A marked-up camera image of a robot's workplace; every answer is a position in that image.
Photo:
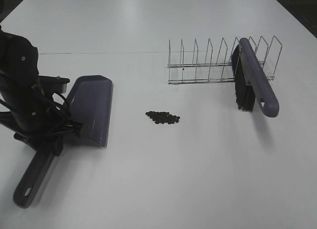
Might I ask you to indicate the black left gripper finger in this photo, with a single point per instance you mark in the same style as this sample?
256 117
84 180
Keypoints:
56 148
32 142

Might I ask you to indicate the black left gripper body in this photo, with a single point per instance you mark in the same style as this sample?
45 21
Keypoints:
49 86

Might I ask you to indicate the purple plastic dustpan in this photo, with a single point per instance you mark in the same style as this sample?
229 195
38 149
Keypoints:
90 104

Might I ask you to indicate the pile of coffee beans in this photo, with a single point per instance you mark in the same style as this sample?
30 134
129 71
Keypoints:
162 117

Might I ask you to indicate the purple hand brush black bristles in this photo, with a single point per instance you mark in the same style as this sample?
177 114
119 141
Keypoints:
251 84

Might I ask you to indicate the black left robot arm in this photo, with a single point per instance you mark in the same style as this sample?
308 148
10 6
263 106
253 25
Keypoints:
18 60

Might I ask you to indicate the black cable bundle left arm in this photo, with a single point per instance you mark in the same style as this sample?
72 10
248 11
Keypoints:
38 116

